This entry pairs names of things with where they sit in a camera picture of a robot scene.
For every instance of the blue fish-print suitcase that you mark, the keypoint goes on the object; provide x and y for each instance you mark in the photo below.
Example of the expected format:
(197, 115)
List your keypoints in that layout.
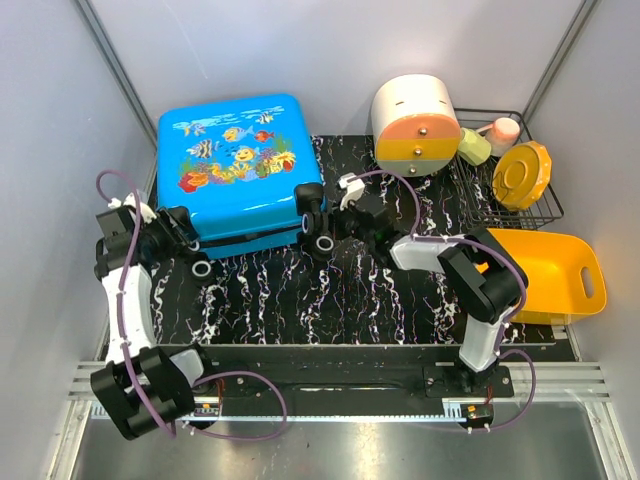
(246, 172)

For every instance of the black marble pattern mat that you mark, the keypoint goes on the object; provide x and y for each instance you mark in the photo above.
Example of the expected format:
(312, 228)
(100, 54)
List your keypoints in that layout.
(283, 296)

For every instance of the aluminium rail frame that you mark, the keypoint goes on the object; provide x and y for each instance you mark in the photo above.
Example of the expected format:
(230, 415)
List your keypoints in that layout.
(560, 424)

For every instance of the white drawer cabinet with orange drawers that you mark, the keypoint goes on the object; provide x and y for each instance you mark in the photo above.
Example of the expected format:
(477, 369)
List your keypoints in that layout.
(416, 132)

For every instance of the black wire dish rack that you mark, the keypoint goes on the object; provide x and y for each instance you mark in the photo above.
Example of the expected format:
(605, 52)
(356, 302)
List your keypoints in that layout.
(473, 183)

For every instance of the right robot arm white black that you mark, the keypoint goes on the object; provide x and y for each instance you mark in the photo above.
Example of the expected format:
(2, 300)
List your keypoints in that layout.
(489, 284)

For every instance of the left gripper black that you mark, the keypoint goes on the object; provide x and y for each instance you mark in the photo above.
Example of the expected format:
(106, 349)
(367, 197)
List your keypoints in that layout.
(181, 236)

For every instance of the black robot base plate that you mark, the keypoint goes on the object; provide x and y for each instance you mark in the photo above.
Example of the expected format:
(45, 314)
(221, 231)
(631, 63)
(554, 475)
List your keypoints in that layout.
(431, 370)

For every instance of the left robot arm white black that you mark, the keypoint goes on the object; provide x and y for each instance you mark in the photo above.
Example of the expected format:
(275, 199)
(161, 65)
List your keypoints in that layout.
(141, 387)

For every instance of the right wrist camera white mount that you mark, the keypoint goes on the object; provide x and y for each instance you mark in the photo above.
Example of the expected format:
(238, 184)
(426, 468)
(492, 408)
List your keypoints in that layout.
(352, 188)

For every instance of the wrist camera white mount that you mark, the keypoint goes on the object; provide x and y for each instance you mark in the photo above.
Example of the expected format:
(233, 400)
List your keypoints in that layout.
(352, 188)
(135, 205)

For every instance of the yellow plastic basket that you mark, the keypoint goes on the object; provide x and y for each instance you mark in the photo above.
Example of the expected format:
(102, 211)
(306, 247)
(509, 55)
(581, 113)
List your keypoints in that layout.
(566, 283)

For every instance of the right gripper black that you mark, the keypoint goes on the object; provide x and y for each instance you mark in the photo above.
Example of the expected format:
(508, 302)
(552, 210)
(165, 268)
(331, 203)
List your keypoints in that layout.
(336, 216)

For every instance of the green faceted cup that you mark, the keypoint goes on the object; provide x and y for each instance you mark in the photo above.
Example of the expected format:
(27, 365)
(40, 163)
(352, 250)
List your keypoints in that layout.
(473, 147)

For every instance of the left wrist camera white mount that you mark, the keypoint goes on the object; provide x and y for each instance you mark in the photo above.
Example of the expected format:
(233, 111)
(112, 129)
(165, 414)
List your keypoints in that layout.
(135, 205)

